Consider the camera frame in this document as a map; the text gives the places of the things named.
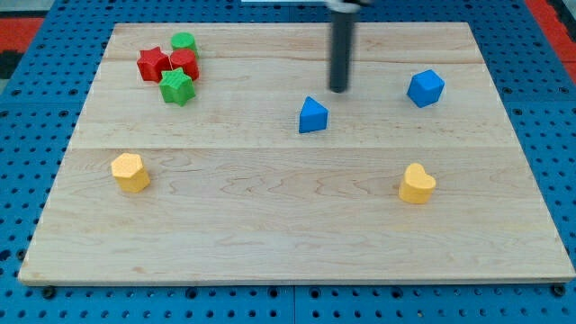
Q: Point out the blue triangle block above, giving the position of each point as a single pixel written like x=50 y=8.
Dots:
x=313 y=116

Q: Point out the yellow heart block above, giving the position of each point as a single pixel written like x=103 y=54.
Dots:
x=416 y=185

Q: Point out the light wooden board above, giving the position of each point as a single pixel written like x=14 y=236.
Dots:
x=237 y=196

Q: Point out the green star block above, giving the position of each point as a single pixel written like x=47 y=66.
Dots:
x=176 y=87

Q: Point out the red cylinder block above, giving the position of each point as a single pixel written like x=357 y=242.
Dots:
x=186 y=60

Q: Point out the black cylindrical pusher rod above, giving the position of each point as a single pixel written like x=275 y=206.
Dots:
x=343 y=17

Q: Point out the blue cube block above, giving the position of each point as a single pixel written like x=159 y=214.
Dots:
x=425 y=88

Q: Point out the yellow hexagon block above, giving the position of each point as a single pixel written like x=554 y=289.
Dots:
x=130 y=173

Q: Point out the green cylinder block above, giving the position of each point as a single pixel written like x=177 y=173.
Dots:
x=184 y=40

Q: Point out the red star block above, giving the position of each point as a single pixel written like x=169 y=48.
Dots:
x=151 y=64

